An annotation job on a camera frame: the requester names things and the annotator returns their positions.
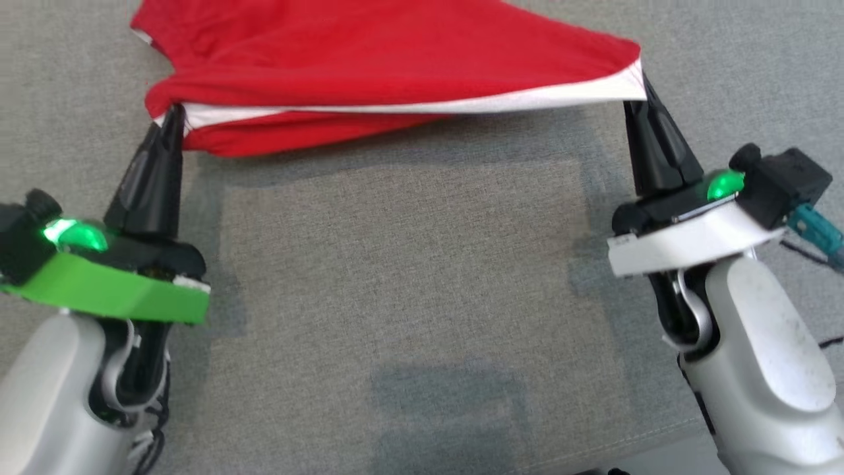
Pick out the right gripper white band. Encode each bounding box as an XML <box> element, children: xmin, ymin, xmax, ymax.
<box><xmin>606</xmin><ymin>73</ymin><xmax>787</xmax><ymax>278</ymax></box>

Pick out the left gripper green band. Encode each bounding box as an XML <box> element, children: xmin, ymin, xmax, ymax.
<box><xmin>0</xmin><ymin>104</ymin><xmax>212</xmax><ymax>325</ymax></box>

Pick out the red and white garment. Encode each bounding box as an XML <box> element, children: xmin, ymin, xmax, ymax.
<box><xmin>130</xmin><ymin>0</ymin><xmax>648</xmax><ymax>158</ymax></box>

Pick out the grey fabric sofa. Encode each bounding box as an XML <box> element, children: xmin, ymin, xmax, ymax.
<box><xmin>0</xmin><ymin>0</ymin><xmax>844</xmax><ymax>475</ymax></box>

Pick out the teal cable connector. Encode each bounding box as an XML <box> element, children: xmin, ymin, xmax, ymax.
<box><xmin>787</xmin><ymin>203</ymin><xmax>844</xmax><ymax>268</ymax></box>

